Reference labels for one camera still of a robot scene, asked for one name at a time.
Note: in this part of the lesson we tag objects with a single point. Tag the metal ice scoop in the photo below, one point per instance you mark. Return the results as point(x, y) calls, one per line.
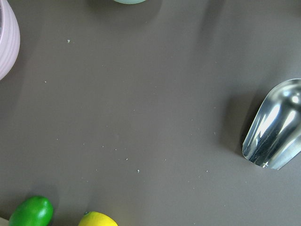
point(274, 137)

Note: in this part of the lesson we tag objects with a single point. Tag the green bowl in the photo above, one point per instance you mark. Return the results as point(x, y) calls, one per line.
point(129, 2)

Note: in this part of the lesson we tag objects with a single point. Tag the yellow lemon near lime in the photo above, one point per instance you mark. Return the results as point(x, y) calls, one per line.
point(93, 218)

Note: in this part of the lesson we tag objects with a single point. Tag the green lime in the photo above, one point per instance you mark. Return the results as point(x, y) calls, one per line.
point(34, 211)

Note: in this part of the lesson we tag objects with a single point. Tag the pink bowl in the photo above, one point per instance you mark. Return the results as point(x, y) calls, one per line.
point(9, 38)

